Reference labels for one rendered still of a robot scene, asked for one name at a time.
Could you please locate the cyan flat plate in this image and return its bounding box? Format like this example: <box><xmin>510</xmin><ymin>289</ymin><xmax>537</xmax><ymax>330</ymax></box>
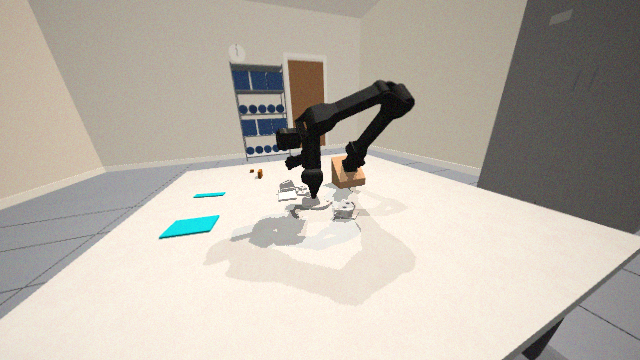
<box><xmin>159</xmin><ymin>215</ymin><xmax>220</xmax><ymax>240</ymax></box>

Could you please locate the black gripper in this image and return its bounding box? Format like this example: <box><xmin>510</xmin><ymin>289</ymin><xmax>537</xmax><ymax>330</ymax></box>
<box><xmin>301</xmin><ymin>147</ymin><xmax>323</xmax><ymax>199</ymax></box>

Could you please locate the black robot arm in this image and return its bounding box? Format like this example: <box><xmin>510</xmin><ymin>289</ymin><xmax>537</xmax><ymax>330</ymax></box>
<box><xmin>276</xmin><ymin>80</ymin><xmax>415</xmax><ymax>172</ymax></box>

